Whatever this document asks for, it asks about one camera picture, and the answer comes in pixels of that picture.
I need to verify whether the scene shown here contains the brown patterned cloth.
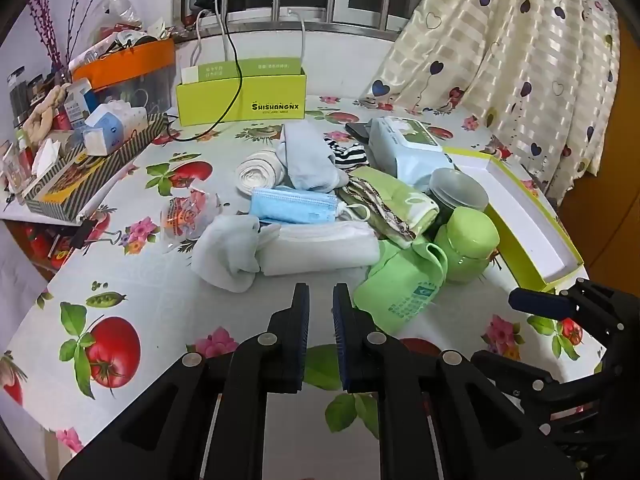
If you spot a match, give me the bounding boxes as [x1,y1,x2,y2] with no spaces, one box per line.
[334,179,417,247]

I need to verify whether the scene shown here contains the white blue tissue pack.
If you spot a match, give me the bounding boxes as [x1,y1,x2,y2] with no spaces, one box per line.
[82,101,149,157]

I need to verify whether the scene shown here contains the blue face mask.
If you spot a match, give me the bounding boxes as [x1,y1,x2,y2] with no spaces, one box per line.
[249,185,342,226]

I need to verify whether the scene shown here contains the yellow-green cardboard box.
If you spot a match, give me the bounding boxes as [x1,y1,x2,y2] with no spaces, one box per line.
[175,58,308,127]

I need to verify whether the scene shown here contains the light blue wet wipes pack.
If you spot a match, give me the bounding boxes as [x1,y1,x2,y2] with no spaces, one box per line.
[368,116,454,194]

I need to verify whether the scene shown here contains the black phone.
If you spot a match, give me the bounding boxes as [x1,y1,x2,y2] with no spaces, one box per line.
[344,121,374,142]

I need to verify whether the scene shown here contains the white cable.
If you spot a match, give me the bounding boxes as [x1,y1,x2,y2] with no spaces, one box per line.
[194,7,211,68]
[287,7,307,61]
[214,0,228,63]

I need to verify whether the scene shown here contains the heart print curtain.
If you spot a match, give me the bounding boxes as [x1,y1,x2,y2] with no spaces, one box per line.
[357,0,623,198]

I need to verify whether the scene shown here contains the striped cardboard tray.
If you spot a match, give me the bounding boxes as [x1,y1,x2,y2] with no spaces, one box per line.
[22,111,169,224]

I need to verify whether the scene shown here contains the black binder clip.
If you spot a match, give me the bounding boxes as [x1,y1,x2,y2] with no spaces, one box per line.
[66,219,124,252]

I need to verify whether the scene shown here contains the wooden cabinet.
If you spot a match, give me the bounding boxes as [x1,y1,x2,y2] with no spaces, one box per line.
[549,10,640,302]

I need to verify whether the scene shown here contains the beige scrunchie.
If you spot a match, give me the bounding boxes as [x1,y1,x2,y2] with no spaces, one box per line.
[21,84,72,134]

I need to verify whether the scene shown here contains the white bandage roll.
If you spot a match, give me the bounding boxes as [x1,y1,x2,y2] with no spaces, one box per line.
[236,151,287,196]

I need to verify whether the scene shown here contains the orange storage box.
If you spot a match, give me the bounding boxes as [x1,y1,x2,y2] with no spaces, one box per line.
[71,37,177,93]

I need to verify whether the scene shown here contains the light blue fluffy sock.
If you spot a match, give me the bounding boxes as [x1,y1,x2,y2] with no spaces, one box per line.
[276,122,349,194]
[191,215,282,294]

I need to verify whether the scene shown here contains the green cloth bag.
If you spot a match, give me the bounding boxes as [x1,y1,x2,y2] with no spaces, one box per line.
[353,240,449,334]

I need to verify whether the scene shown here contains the green paper insert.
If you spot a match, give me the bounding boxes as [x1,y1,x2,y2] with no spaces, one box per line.
[181,58,304,85]

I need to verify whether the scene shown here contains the clear plastic bottle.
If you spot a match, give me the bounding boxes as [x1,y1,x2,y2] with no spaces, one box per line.
[105,0,144,29]

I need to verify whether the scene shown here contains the black cable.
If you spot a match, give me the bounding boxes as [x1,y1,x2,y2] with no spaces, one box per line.
[159,0,245,142]

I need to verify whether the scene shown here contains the green jar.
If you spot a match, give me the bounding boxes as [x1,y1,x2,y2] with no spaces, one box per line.
[433,207,502,284]

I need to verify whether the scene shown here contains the clear jar with dark contents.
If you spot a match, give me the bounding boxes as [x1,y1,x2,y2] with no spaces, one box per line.
[424,166,491,234]

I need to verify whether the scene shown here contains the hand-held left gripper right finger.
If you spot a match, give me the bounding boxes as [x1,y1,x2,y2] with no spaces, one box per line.
[332,282,582,480]

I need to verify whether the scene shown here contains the green towel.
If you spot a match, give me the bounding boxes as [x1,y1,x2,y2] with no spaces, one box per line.
[345,165,442,249]

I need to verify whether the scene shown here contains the white tissue paper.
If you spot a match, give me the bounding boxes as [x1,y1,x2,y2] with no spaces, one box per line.
[31,139,62,177]

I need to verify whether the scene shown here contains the white towel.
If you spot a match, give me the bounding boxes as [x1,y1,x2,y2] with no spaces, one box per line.
[256,219,382,278]

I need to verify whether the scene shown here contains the purple dried branches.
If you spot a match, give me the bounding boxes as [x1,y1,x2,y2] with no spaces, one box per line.
[27,0,122,77]

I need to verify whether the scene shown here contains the yellow-green box lid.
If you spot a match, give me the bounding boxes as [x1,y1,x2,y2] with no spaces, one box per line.
[441,146,587,295]

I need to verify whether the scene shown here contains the blue white carton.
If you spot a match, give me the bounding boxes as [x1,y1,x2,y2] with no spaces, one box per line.
[64,79,97,127]

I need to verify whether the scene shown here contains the fruit print tablecloth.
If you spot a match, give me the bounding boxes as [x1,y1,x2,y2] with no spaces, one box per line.
[0,94,603,480]

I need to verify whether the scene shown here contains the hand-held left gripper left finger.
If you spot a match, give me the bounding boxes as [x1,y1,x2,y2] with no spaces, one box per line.
[59,282,311,480]

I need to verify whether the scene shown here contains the clear snack packet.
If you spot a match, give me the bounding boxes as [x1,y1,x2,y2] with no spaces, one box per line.
[159,188,224,248]

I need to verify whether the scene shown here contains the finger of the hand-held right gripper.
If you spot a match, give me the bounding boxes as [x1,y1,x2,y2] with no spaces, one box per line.
[508,276,640,346]
[471,349,609,414]

